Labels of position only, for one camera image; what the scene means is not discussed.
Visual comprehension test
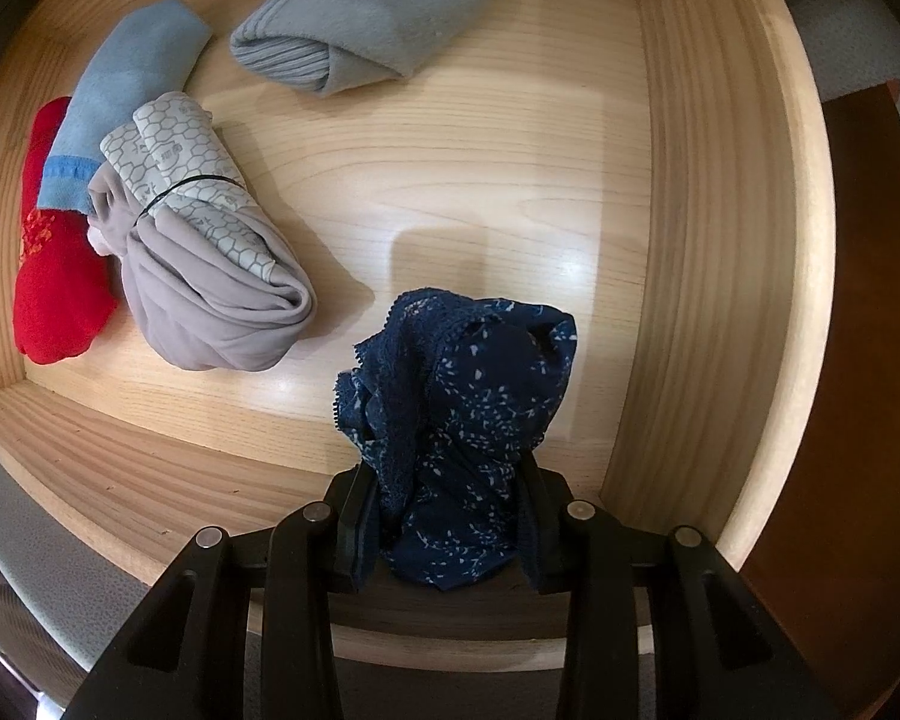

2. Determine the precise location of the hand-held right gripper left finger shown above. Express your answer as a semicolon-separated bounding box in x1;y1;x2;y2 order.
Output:
60;465;383;720

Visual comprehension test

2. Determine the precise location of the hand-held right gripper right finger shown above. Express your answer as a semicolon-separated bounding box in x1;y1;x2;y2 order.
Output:
514;457;841;720

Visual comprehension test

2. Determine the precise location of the navy floral underwear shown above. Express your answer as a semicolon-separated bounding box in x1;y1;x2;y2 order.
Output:
331;287;578;592

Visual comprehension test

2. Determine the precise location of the pale lilac underwear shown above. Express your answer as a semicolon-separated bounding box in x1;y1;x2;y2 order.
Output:
86;91;320;372

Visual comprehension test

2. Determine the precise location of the wooden drawer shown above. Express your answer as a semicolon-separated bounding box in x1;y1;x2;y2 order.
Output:
0;0;833;720

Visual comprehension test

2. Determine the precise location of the red underwear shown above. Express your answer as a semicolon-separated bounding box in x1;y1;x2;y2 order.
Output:
13;96;119;367

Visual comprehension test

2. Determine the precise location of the light blue sock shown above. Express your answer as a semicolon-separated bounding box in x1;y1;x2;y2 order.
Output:
41;0;212;212

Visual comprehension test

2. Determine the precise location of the grey sock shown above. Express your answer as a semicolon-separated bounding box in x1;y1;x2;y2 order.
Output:
229;0;490;97

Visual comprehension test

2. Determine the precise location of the black elastic band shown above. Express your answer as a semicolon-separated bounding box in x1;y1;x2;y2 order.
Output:
139;175;245;220

